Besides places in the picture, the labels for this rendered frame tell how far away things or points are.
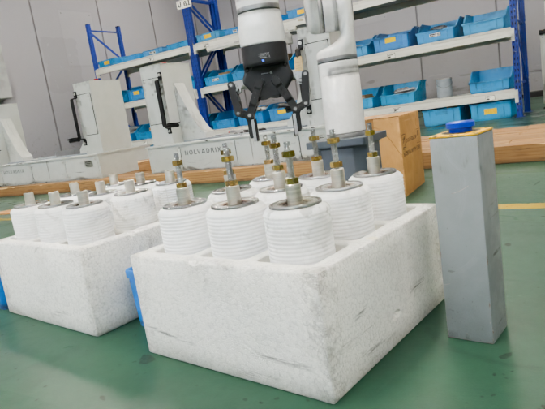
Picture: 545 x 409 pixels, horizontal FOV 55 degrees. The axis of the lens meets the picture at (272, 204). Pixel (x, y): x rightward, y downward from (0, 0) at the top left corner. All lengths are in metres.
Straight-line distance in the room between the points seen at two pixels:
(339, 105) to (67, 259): 0.66
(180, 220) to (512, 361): 0.53
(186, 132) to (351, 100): 2.55
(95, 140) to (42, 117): 4.10
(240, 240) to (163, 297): 0.18
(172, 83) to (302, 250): 3.07
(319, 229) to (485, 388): 0.29
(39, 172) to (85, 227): 3.61
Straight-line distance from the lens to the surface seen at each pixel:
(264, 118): 6.30
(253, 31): 0.87
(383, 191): 0.90
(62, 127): 8.43
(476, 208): 0.80
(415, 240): 0.90
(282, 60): 0.88
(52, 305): 1.24
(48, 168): 4.61
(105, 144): 4.17
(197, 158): 3.43
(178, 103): 3.70
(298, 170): 2.93
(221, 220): 0.78
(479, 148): 0.78
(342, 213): 0.80
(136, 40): 9.74
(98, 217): 1.12
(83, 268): 1.08
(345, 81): 1.21
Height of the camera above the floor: 0.39
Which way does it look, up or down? 10 degrees down
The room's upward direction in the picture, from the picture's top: 9 degrees counter-clockwise
